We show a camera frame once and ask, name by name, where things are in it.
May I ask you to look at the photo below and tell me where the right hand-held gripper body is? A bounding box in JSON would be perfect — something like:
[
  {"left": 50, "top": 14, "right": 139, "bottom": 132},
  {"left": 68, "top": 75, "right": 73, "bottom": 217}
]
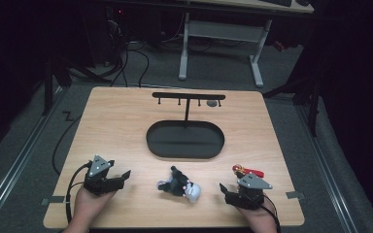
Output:
[{"left": 236, "top": 173, "right": 273, "bottom": 211}]

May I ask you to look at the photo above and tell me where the black computer tower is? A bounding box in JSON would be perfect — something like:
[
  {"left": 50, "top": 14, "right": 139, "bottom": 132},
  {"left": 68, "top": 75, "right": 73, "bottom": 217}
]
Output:
[{"left": 88, "top": 4, "right": 128, "bottom": 67}]

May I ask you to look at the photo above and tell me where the black keyboard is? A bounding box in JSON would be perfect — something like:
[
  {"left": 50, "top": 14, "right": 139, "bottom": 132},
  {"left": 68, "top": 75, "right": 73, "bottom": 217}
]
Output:
[{"left": 260, "top": 0, "right": 293, "bottom": 8}]

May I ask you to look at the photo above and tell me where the person's right hand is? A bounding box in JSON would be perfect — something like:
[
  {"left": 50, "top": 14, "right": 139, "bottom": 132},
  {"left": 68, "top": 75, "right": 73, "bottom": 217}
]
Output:
[{"left": 236, "top": 198, "right": 278, "bottom": 233}]

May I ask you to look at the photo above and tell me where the black floor cable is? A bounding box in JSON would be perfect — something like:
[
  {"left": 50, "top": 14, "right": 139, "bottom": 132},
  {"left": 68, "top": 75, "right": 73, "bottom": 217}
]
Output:
[{"left": 51, "top": 111, "right": 83, "bottom": 177}]

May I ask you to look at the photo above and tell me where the white-legged desk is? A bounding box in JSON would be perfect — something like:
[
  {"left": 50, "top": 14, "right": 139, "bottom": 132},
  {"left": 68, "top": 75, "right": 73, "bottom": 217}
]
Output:
[{"left": 178, "top": 0, "right": 315, "bottom": 88}]

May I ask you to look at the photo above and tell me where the red keychain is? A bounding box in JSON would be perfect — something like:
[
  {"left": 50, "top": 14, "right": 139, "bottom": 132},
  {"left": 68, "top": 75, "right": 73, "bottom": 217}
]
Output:
[{"left": 232, "top": 163, "right": 265, "bottom": 180}]

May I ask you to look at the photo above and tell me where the grey tape piece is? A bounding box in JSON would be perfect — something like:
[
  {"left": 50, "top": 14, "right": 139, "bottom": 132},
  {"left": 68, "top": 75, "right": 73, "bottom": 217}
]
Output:
[
  {"left": 40, "top": 195, "right": 66, "bottom": 207},
  {"left": 285, "top": 190, "right": 306, "bottom": 200}
]

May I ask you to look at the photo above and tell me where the right hand-held gripper black cable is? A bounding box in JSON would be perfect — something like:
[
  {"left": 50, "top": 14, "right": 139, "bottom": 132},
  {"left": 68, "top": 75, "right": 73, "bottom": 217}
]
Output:
[{"left": 260, "top": 193, "right": 282, "bottom": 233}]

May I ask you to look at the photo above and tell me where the metal floor rail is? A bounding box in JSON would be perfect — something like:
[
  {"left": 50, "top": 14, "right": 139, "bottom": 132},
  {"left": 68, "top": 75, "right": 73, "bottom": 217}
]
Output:
[
  {"left": 294, "top": 103, "right": 359, "bottom": 233},
  {"left": 0, "top": 85, "right": 64, "bottom": 226}
]

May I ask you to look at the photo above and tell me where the bundle of black floor cables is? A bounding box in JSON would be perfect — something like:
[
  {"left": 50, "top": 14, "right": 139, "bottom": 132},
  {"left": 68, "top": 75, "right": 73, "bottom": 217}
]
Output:
[{"left": 108, "top": 40, "right": 151, "bottom": 88}]

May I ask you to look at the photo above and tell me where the black metal stand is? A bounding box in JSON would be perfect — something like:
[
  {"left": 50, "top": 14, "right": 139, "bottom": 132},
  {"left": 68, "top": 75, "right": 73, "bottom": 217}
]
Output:
[
  {"left": 261, "top": 62, "right": 325, "bottom": 138},
  {"left": 41, "top": 52, "right": 74, "bottom": 117}
]

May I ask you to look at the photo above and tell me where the black key rack with tray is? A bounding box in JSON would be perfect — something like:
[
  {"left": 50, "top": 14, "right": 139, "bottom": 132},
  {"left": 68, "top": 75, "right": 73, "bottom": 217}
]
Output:
[{"left": 146, "top": 91, "right": 226, "bottom": 160}]

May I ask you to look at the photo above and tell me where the person's left hand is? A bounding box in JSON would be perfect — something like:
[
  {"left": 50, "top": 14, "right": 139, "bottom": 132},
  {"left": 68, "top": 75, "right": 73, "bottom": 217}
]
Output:
[{"left": 73, "top": 185, "right": 118, "bottom": 227}]

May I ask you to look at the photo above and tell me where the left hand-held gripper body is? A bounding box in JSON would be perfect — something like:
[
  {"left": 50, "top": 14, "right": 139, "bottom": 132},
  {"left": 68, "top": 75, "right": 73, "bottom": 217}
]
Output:
[{"left": 83, "top": 154, "right": 115, "bottom": 197}]

